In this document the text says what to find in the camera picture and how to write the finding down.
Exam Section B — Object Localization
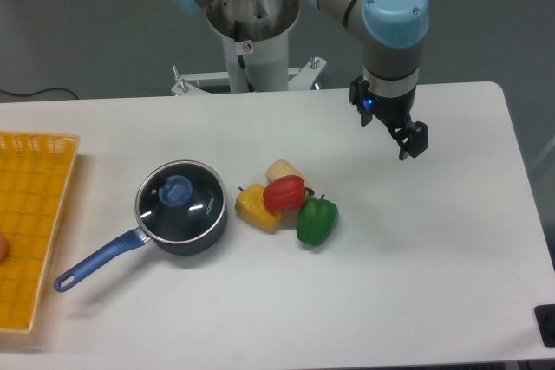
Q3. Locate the red toy bell pepper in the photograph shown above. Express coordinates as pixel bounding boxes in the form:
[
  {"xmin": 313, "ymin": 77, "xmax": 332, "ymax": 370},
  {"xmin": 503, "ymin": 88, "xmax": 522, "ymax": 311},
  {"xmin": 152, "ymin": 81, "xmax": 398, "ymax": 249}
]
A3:
[{"xmin": 263, "ymin": 175, "xmax": 314, "ymax": 211}]

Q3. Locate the orange object in basket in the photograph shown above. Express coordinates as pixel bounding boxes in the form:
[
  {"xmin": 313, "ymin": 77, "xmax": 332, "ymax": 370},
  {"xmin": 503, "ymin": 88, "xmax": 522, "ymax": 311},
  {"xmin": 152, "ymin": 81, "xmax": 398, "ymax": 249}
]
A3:
[{"xmin": 0, "ymin": 234, "xmax": 10, "ymax": 262}]

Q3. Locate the black floor cable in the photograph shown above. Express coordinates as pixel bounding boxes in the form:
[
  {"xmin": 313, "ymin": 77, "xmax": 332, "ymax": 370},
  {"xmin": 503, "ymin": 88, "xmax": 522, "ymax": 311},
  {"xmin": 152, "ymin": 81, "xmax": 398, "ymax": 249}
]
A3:
[{"xmin": 0, "ymin": 88, "xmax": 80, "ymax": 100}]

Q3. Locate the green toy bell pepper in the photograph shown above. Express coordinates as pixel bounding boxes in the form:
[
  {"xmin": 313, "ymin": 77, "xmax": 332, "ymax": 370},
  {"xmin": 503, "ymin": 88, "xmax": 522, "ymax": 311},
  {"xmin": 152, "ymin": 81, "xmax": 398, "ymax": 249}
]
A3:
[{"xmin": 297, "ymin": 195, "xmax": 339, "ymax": 247}]

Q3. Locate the dark blue saucepan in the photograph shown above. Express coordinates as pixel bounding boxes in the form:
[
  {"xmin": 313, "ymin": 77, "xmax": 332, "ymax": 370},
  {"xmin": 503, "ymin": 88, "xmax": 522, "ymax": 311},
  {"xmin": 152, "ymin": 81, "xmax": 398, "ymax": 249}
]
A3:
[{"xmin": 54, "ymin": 160, "xmax": 228, "ymax": 293}]

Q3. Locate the black pedestal cable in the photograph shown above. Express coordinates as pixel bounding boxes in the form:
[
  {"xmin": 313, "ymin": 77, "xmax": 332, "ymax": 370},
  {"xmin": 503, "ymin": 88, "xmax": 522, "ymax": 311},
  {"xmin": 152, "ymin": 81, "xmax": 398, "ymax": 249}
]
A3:
[{"xmin": 234, "ymin": 19, "xmax": 258, "ymax": 93}]

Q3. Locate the yellow toy bell pepper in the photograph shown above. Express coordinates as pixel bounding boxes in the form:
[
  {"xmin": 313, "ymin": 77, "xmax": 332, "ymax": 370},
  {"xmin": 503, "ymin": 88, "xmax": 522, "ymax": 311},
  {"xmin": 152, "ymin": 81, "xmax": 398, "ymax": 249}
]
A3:
[{"xmin": 234, "ymin": 183, "xmax": 284, "ymax": 233}]

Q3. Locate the beige toy bread roll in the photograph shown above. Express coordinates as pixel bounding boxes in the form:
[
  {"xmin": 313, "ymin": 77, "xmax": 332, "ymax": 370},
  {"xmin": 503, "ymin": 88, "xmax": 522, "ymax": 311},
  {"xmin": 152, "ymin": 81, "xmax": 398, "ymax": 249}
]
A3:
[{"xmin": 265, "ymin": 159, "xmax": 312, "ymax": 188}]

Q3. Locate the yellow woven basket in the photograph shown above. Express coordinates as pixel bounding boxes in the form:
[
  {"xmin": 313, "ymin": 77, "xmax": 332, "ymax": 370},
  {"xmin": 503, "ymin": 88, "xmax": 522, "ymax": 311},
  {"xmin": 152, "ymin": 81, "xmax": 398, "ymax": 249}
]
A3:
[{"xmin": 1, "ymin": 131, "xmax": 80, "ymax": 334}]

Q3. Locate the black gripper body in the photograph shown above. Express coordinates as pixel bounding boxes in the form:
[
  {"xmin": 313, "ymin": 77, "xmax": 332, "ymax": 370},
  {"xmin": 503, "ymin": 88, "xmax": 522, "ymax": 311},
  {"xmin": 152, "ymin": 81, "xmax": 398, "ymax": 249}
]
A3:
[{"xmin": 349, "ymin": 75, "xmax": 416, "ymax": 134}]

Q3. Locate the black table corner socket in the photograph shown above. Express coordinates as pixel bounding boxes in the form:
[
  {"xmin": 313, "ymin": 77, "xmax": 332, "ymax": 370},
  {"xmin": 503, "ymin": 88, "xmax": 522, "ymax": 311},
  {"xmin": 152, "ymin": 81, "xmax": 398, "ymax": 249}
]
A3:
[{"xmin": 534, "ymin": 304, "xmax": 555, "ymax": 348}]

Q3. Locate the glass pot lid blue knob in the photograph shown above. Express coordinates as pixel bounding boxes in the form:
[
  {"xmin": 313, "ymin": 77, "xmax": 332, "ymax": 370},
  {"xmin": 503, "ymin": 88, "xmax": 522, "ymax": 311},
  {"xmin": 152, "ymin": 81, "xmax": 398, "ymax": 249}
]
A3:
[{"xmin": 135, "ymin": 159, "xmax": 229, "ymax": 244}]

